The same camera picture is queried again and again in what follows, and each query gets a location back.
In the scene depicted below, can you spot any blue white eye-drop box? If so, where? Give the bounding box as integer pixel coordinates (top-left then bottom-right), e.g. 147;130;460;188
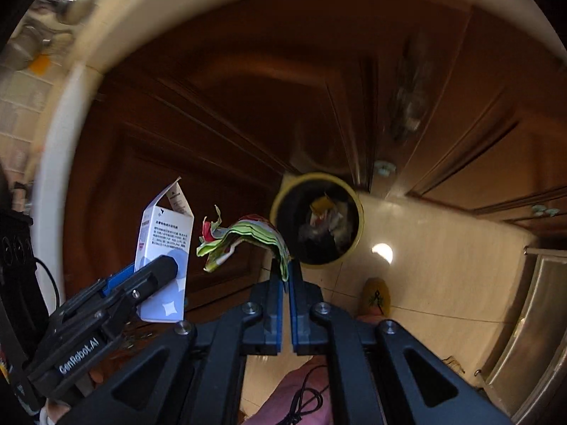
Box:
134;180;194;323

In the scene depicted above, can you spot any green red wrapper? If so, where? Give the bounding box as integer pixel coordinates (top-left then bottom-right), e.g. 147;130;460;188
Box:
196;205;291;282

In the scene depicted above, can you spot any black round trash bin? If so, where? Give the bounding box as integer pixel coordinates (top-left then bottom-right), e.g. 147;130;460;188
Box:
270;173;364;268

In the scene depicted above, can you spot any person's left hand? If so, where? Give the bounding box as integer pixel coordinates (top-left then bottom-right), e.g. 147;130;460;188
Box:
40;399;71;425

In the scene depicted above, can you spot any wooden base cabinet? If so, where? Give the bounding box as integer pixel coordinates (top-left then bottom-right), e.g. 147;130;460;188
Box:
62;0;566;295

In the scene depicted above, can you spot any steel ladle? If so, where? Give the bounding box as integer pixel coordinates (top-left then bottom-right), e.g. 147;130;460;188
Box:
38;0;96;25

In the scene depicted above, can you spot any black cable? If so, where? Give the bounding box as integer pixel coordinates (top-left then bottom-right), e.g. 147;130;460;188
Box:
274;363;332;425

